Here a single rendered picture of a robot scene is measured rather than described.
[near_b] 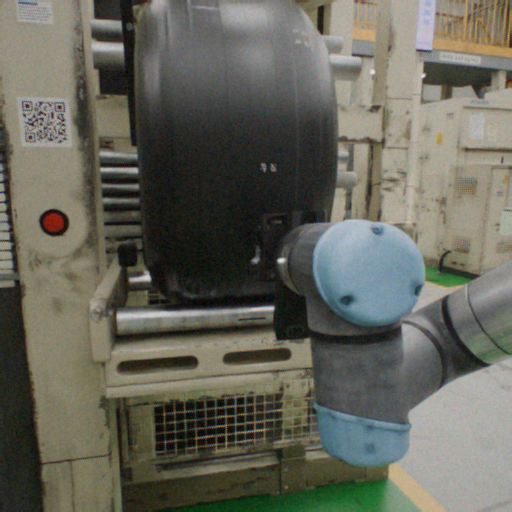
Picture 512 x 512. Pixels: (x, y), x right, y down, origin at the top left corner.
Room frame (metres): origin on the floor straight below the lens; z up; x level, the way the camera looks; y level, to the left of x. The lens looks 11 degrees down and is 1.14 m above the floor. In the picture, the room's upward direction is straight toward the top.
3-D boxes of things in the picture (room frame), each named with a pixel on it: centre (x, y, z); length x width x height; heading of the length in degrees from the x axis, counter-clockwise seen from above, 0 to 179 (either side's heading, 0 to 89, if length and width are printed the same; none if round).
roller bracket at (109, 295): (0.83, 0.27, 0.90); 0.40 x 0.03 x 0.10; 12
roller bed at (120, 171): (1.19, 0.39, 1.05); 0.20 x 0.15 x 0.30; 102
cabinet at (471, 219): (5.01, -2.76, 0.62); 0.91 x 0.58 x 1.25; 110
